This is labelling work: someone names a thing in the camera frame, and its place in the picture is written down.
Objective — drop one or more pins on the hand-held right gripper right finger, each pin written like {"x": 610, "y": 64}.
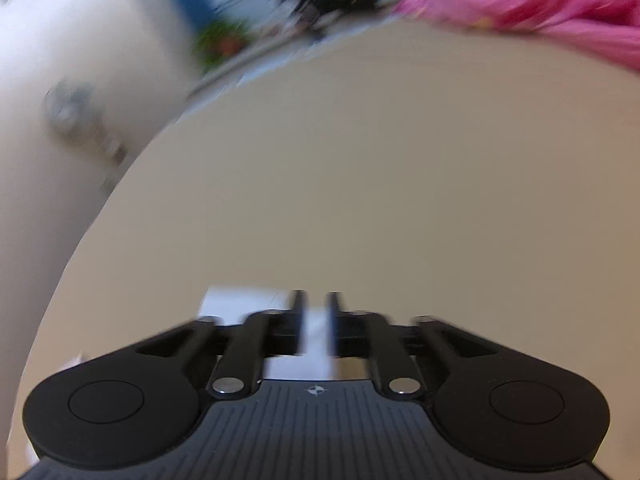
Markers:
{"x": 334, "y": 320}

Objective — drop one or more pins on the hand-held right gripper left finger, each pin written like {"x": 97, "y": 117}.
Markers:
{"x": 299, "y": 320}

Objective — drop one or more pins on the white long-sleeved garment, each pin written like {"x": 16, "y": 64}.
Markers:
{"x": 235, "y": 302}

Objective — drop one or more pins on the green potted plant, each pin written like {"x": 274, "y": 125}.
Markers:
{"x": 222, "y": 42}

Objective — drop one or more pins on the white standing fan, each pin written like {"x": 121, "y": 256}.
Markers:
{"x": 65, "y": 107}

